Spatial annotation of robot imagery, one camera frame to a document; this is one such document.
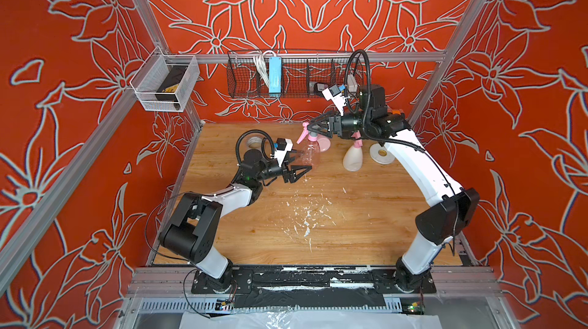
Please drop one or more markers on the clear tape roll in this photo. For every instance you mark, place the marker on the clear tape roll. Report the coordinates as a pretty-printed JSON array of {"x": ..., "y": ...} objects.
[{"x": 254, "y": 142}]

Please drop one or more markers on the black orange tool case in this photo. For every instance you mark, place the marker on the black orange tool case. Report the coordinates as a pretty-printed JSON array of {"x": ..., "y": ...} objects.
[{"x": 398, "y": 113}]

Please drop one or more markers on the black wire basket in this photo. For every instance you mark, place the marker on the black wire basket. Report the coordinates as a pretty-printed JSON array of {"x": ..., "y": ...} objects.
[{"x": 247, "y": 71}]

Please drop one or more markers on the light blue box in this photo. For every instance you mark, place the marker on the light blue box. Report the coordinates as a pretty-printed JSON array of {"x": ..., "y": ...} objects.
[{"x": 275, "y": 76}]

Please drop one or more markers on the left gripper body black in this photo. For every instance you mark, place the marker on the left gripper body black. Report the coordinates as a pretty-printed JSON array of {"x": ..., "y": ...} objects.
[{"x": 269, "y": 171}]

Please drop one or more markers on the opaque pink spray bottle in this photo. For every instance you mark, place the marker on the opaque pink spray bottle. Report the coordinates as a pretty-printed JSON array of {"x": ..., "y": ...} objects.
[{"x": 324, "y": 144}]

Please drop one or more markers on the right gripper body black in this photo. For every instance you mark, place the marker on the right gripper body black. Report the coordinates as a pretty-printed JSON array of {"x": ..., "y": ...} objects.
[{"x": 351, "y": 124}]

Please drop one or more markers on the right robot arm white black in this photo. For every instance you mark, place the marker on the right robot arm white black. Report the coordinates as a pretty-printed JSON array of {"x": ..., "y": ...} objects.
[{"x": 450, "y": 206}]

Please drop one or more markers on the transparent pink spray bottle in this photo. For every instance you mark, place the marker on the transparent pink spray bottle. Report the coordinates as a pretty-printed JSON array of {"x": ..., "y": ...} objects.
[{"x": 308, "y": 154}]

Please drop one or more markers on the clear plastic wall bin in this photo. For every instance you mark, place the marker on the clear plastic wall bin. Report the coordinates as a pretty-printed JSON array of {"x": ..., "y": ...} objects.
[{"x": 164, "y": 82}]

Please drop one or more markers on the white spray bottle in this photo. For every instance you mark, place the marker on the white spray bottle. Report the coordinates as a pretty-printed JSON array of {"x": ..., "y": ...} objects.
[{"x": 353, "y": 159}]

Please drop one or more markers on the white tape roll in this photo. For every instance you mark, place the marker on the white tape roll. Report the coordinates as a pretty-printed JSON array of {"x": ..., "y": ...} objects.
[{"x": 381, "y": 155}]

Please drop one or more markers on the white small box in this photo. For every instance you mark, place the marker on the white small box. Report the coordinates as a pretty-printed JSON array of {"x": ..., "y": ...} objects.
[{"x": 352, "y": 84}]

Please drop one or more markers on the pink grey spray nozzle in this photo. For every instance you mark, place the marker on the pink grey spray nozzle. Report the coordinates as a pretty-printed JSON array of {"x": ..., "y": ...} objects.
[{"x": 307, "y": 135}]

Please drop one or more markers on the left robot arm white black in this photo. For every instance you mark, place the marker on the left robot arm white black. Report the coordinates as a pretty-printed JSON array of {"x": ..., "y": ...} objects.
[{"x": 191, "y": 230}]

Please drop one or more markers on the black round device with label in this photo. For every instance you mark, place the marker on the black round device with label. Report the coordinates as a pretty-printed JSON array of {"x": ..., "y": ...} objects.
[{"x": 316, "y": 88}]

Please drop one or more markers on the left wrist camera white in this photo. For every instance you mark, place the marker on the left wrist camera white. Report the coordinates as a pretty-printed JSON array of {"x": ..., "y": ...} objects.
[{"x": 281, "y": 149}]

